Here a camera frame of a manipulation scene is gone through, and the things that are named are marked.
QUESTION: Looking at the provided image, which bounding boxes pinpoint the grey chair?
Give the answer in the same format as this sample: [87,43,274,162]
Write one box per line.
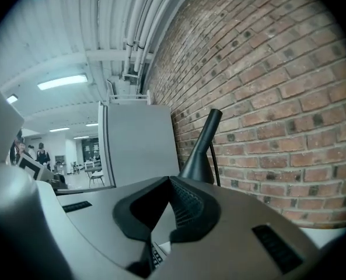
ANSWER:
[88,169,106,188]

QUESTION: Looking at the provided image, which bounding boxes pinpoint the long ceiling light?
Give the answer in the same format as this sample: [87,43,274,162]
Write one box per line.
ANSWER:
[37,73,89,92]

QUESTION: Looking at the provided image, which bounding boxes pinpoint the white partition board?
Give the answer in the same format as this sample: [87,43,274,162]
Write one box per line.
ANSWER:
[98,101,181,188]

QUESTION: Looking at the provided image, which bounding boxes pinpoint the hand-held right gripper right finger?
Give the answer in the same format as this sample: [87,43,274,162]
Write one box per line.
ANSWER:
[145,175,321,280]

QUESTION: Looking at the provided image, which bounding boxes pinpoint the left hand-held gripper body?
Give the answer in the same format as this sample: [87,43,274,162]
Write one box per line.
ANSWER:
[0,71,55,183]

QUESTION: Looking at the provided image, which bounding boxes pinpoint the white ceiling pipes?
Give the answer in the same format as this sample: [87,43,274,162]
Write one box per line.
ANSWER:
[122,0,191,80]

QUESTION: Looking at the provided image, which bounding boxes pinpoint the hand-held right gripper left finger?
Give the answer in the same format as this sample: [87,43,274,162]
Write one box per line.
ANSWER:
[35,175,173,280]

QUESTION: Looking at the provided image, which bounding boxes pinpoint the black desk lamp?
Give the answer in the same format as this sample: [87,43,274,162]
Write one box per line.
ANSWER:
[178,108,223,187]

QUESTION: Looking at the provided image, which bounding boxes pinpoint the black keyboard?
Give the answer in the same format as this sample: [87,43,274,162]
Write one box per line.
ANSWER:
[151,241,165,270]

